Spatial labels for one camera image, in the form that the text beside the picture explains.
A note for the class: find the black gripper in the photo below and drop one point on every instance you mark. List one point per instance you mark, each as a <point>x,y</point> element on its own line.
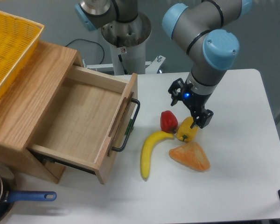
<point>193,101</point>

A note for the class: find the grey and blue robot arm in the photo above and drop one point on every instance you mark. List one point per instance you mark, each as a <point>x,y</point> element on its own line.
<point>197,31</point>

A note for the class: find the yellow banana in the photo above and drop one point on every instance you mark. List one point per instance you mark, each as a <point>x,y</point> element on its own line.
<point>147,149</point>

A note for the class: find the red bell pepper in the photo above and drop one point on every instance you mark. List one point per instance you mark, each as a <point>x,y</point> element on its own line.
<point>168,122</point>

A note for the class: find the yellow bell pepper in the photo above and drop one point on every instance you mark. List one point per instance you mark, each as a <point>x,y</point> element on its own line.
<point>185,133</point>

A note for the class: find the orange fruit wedge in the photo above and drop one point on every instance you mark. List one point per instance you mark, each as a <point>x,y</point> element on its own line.
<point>190,155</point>

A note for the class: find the open wooden drawer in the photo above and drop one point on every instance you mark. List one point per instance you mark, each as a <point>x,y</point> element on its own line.
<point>84,126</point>

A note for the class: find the wooden drawer cabinet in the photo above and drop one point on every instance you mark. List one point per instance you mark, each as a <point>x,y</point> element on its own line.
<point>24,104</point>

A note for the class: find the yellow plastic basket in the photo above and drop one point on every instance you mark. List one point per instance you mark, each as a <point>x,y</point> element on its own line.
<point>18,40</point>

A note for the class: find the black metal drawer handle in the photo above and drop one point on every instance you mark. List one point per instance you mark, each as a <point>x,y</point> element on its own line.
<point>129,127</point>

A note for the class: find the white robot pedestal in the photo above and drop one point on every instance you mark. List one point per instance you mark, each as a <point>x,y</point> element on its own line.
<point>127,42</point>

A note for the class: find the pan with blue handle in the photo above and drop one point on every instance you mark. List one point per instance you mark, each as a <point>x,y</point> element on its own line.
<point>9,193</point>

